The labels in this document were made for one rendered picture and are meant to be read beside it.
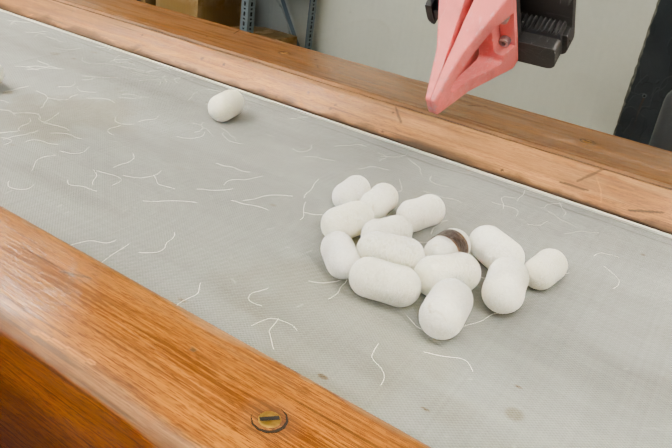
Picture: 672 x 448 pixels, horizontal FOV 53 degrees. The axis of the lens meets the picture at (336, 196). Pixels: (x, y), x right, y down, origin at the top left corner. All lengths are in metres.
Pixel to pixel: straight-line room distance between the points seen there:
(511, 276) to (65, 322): 0.20
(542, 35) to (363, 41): 2.49
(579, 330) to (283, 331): 0.15
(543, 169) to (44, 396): 0.37
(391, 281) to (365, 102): 0.28
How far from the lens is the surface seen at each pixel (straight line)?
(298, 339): 0.30
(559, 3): 0.45
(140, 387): 0.24
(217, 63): 0.66
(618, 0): 2.48
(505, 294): 0.34
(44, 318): 0.27
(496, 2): 0.42
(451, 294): 0.31
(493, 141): 0.53
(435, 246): 0.36
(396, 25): 2.84
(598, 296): 0.39
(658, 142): 1.29
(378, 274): 0.32
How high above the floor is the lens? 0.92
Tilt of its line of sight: 25 degrees down
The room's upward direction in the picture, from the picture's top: 8 degrees clockwise
